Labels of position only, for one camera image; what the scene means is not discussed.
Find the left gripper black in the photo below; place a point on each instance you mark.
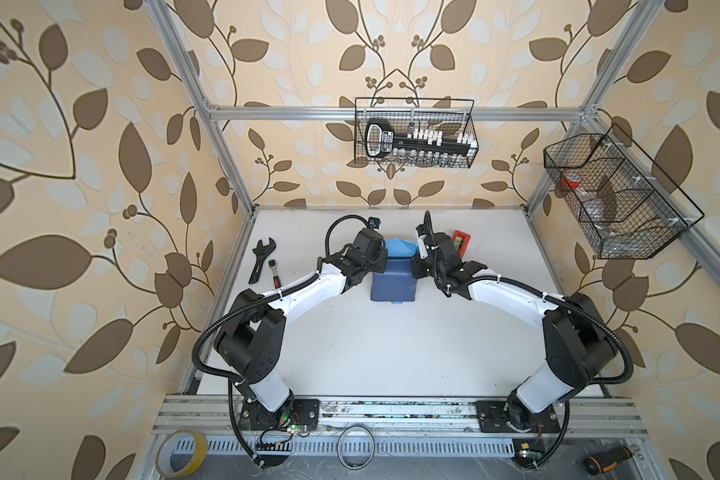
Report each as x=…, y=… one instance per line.
x=383, y=257

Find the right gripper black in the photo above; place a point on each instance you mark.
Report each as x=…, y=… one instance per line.
x=416, y=264

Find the light blue wrapping paper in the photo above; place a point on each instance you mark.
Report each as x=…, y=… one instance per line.
x=396, y=284

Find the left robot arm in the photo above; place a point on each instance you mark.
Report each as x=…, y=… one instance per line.
x=244, y=345

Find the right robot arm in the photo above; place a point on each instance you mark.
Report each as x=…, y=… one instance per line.
x=580, y=349

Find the red tape dispenser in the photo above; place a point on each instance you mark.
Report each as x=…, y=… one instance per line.
x=461, y=242

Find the black adjustable wrench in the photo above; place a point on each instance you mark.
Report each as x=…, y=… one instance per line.
x=261, y=252

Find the black socket set tool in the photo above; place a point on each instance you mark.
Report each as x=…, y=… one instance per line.
x=380, y=139

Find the red white object in basket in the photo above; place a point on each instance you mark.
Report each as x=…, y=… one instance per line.
x=571, y=181

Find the yellow tape roll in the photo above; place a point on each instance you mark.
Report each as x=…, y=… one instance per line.
x=181, y=454

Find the orange black screwdriver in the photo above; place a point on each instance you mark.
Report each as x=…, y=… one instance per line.
x=605, y=461

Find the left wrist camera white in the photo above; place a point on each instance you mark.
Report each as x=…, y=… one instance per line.
x=374, y=223

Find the back wire basket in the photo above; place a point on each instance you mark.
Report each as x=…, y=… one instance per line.
x=451, y=116

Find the wire basket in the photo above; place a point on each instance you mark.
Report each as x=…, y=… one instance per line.
x=630, y=204
x=451, y=116

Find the right wire basket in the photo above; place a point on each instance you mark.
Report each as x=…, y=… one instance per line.
x=630, y=204

